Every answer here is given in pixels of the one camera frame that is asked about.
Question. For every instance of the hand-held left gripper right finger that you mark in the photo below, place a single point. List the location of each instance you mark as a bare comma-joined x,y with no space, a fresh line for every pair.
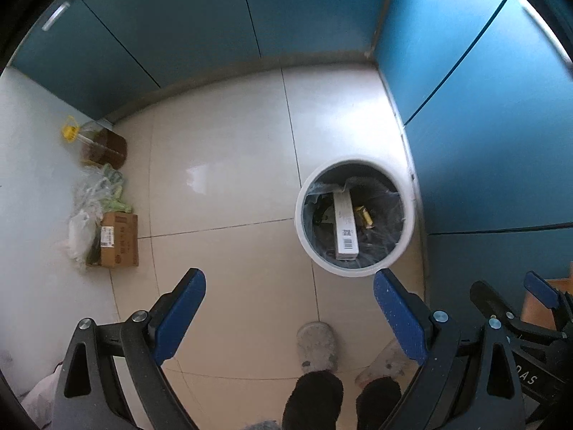
399,318

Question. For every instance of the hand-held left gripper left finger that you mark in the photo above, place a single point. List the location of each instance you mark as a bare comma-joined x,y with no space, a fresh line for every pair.
180,318

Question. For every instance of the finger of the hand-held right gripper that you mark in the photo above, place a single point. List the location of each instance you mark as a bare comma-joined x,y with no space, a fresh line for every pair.
485,299
540,289

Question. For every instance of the white round trash can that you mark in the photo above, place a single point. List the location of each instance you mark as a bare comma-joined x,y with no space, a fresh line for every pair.
322,260

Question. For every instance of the black trash bag liner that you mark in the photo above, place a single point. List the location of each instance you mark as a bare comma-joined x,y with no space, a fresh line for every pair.
385,219

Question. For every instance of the brown wooden board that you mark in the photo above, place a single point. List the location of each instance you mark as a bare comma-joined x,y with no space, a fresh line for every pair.
532,310

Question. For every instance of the person's right grey slipper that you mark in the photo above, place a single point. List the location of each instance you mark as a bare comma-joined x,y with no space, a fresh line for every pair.
386,363

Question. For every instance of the person's grey slipper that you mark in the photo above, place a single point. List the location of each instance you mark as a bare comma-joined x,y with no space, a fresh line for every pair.
386,363
317,345

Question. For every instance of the person's left grey slipper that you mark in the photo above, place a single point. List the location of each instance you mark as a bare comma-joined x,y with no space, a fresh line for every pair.
317,345

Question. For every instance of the person's right leg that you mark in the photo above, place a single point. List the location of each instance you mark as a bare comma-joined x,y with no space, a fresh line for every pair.
378,405

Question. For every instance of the person's leg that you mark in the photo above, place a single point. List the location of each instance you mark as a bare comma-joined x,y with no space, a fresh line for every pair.
312,401
378,405

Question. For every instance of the brown cardboard box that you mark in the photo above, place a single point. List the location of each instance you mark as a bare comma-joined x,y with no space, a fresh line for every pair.
121,239

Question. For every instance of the long white carton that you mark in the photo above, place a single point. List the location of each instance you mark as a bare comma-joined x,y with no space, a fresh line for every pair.
345,226

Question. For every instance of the small yellow packet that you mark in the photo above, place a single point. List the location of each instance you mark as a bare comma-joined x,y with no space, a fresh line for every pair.
363,216

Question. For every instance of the person's left leg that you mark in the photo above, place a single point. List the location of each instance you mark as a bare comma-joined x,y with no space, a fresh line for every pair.
312,401

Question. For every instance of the white plastic bag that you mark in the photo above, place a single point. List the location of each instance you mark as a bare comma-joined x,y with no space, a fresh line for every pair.
80,235

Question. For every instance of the clear bag of green vegetables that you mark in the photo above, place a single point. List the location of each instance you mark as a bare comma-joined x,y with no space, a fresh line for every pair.
103,188

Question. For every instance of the pink plastic bag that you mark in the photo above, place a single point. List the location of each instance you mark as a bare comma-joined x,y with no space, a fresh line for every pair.
41,394

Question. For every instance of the blue kitchen cabinet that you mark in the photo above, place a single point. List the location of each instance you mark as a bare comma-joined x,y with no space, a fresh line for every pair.
201,27
474,121

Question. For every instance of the cooking oil bottle yellow cap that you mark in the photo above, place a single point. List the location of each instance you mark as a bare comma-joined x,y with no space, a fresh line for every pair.
105,145

